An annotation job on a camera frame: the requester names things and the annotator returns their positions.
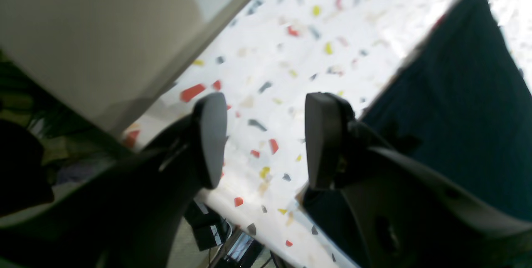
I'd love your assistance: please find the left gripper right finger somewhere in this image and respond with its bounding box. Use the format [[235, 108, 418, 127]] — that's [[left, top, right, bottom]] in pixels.
[[305, 92, 532, 268]]

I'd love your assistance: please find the black t-shirt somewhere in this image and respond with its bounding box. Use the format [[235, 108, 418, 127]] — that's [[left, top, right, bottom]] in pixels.
[[301, 0, 532, 268]]

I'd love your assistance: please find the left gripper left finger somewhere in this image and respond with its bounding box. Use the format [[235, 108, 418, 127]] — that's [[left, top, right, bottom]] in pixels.
[[1, 92, 227, 268]]

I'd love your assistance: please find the terrazzo patterned tablecloth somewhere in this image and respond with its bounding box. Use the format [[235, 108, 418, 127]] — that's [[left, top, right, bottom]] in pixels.
[[123, 0, 531, 268]]

